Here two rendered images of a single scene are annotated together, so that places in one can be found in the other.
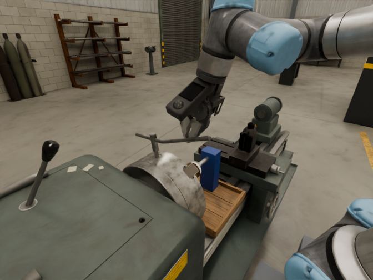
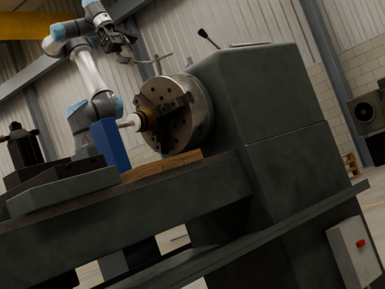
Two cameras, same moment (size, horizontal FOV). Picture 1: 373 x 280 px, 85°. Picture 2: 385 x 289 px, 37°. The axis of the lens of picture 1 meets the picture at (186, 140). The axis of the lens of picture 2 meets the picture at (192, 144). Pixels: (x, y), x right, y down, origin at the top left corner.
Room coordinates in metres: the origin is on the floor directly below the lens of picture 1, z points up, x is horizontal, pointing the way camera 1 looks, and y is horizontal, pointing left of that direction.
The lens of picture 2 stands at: (2.82, 0.40, 0.77)
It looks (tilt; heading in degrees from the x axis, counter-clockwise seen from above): 4 degrees up; 187
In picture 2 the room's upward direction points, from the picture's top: 20 degrees counter-clockwise
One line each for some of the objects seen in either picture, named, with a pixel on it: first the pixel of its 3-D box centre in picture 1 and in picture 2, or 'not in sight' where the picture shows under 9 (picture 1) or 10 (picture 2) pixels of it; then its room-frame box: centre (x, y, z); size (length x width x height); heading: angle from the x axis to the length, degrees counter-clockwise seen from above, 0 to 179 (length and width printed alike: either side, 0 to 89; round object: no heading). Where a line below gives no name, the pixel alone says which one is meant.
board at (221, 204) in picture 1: (199, 195); (141, 175); (0.77, -0.07, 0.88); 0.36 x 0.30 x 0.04; 53
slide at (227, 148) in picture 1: (235, 155); (46, 184); (1.06, -0.30, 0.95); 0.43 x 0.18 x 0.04; 53
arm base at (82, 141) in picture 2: not in sight; (87, 140); (0.25, -0.36, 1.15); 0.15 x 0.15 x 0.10
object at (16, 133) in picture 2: (250, 130); (18, 135); (1.02, -0.35, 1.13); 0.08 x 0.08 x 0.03
